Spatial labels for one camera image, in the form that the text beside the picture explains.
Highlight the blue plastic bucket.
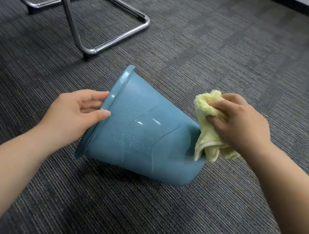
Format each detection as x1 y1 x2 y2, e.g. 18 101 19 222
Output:
72 59 218 191

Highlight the black mesh chair chrome frame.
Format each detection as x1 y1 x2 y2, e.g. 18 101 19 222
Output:
0 0 154 68

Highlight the person's left hand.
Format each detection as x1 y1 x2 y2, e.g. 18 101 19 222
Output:
35 83 115 158

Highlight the yellow microfibre cloth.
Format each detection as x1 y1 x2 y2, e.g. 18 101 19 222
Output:
186 87 249 167

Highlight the person's right hand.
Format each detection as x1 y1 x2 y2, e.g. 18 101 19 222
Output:
200 90 278 162

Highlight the person's right forearm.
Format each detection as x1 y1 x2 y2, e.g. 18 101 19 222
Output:
235 139 309 234

